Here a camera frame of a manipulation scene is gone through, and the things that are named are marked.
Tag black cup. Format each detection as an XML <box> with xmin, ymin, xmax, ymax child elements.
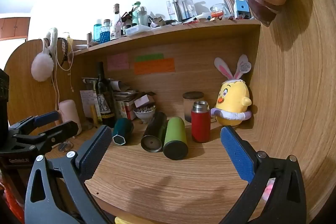
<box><xmin>140</xmin><ymin>111</ymin><xmax>168</xmax><ymax>153</ymax></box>

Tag green glass bottle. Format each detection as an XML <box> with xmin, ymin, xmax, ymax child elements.
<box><xmin>132</xmin><ymin>1</ymin><xmax>141</xmax><ymax>26</ymax></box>

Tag orange red cloth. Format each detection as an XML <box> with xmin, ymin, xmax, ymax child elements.
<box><xmin>0</xmin><ymin>173</ymin><xmax>26</xmax><ymax>224</ymax></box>

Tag white earphone cable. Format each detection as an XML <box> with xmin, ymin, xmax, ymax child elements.
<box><xmin>51</xmin><ymin>39</ymin><xmax>75</xmax><ymax>111</ymax></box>

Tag pink sticky note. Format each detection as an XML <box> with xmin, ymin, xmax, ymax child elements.
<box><xmin>106</xmin><ymin>53</ymin><xmax>130</xmax><ymax>71</ymax></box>

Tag yellow chick plush toy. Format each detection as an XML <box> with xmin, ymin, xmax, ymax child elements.
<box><xmin>210</xmin><ymin>54</ymin><xmax>253</xmax><ymax>127</ymax></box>

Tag yellow object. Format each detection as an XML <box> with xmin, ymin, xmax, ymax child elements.
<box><xmin>114</xmin><ymin>216</ymin><xmax>149</xmax><ymax>224</ymax></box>

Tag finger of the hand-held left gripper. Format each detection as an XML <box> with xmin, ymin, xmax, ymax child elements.
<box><xmin>9</xmin><ymin>110</ymin><xmax>62</xmax><ymax>136</ymax></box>
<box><xmin>12</xmin><ymin>121</ymin><xmax>83</xmax><ymax>155</ymax></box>

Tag tall clear canister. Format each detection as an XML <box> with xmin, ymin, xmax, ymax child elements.
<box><xmin>221</xmin><ymin>0</ymin><xmax>236</xmax><ymax>18</ymax></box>

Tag round glass jar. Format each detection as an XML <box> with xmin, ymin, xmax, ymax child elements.
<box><xmin>210</xmin><ymin>3</ymin><xmax>229</xmax><ymax>20</ymax></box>

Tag clear plastic package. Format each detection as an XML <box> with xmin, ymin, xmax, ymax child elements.
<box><xmin>166</xmin><ymin>0</ymin><xmax>196</xmax><ymax>22</ymax></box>

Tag dark wine bottle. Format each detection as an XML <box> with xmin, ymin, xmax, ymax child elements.
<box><xmin>95</xmin><ymin>62</ymin><xmax>116</xmax><ymax>128</ymax></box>

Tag clear glass bottle with cork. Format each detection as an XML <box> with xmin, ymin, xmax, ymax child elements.
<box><xmin>111</xmin><ymin>4</ymin><xmax>123</xmax><ymax>40</ymax></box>

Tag blue liquid bottle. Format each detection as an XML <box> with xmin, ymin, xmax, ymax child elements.
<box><xmin>93</xmin><ymin>19</ymin><xmax>102</xmax><ymax>43</ymax></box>

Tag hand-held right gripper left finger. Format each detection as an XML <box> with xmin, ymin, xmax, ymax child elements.
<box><xmin>24</xmin><ymin>124</ymin><xmax>114</xmax><ymax>224</ymax></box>

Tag green sticky note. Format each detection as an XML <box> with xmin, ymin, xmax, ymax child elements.
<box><xmin>135</xmin><ymin>53</ymin><xmax>164</xmax><ymax>62</ymax></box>

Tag pink cylinder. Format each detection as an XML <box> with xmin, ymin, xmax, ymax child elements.
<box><xmin>58</xmin><ymin>100</ymin><xmax>82</xmax><ymax>133</ymax></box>

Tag orange sticky note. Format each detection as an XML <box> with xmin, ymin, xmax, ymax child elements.
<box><xmin>134</xmin><ymin>58</ymin><xmax>176</xmax><ymax>75</ymax></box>

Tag white tube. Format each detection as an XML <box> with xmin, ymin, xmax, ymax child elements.
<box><xmin>194</xmin><ymin>12</ymin><xmax>212</xmax><ymax>21</ymax></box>

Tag stack of papers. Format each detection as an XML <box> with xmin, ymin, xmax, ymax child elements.
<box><xmin>110</xmin><ymin>79</ymin><xmax>140</xmax><ymax>120</ymax></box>

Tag pale green clear bottle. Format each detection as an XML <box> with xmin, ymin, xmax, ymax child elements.
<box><xmin>137</xmin><ymin>6</ymin><xmax>148</xmax><ymax>27</ymax></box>

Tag white fluffy earmuffs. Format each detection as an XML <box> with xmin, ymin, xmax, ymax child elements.
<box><xmin>31</xmin><ymin>27</ymin><xmax>58</xmax><ymax>82</ymax></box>

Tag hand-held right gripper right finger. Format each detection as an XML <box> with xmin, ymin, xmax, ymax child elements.
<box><xmin>219</xmin><ymin>125</ymin><xmax>307</xmax><ymax>224</ymax></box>

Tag blue dotted jar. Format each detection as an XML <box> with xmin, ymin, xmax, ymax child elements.
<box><xmin>99</xmin><ymin>20</ymin><xmax>111</xmax><ymax>44</ymax></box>

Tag white footed bowl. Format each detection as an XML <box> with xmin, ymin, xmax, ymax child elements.
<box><xmin>133</xmin><ymin>105</ymin><xmax>156</xmax><ymax>124</ymax></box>

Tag small cardboard box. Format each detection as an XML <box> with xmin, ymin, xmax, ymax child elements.
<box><xmin>134</xmin><ymin>94</ymin><xmax>156</xmax><ymax>109</ymax></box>

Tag glass jar with dark lid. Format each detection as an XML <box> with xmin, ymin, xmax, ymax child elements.
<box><xmin>183</xmin><ymin>91</ymin><xmax>205</xmax><ymax>123</ymax></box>

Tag red cup with steel rim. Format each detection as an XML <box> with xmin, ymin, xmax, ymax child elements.
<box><xmin>191</xmin><ymin>100</ymin><xmax>211</xmax><ymax>143</ymax></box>

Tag green cup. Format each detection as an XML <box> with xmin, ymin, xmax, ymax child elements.
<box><xmin>163</xmin><ymin>117</ymin><xmax>189</xmax><ymax>161</ymax></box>

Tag wooden desk shelf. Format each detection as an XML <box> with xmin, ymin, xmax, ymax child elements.
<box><xmin>73</xmin><ymin>19</ymin><xmax>262</xmax><ymax>57</ymax></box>

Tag white notepad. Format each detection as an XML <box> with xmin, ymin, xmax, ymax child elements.
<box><xmin>79</xmin><ymin>90</ymin><xmax>98</xmax><ymax>120</ymax></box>

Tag wooden wall cabinet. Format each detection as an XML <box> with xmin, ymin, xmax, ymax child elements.
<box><xmin>0</xmin><ymin>17</ymin><xmax>31</xmax><ymax>40</ymax></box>

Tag dotted headband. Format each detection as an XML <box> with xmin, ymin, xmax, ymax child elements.
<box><xmin>58</xmin><ymin>37</ymin><xmax>74</xmax><ymax>71</ymax></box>

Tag white plastic tray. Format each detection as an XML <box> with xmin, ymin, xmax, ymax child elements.
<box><xmin>124</xmin><ymin>24</ymin><xmax>153</xmax><ymax>36</ymax></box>

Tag blue pencil sharpener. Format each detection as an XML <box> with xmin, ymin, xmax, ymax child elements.
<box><xmin>233</xmin><ymin>0</ymin><xmax>250</xmax><ymax>19</ymax></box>

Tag pink object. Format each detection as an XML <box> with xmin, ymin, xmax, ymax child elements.
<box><xmin>262</xmin><ymin>178</ymin><xmax>277</xmax><ymax>201</ymax></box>

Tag dark teal hexagonal cup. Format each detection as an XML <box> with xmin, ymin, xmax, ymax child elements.
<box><xmin>112</xmin><ymin>118</ymin><xmax>134</xmax><ymax>146</ymax></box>

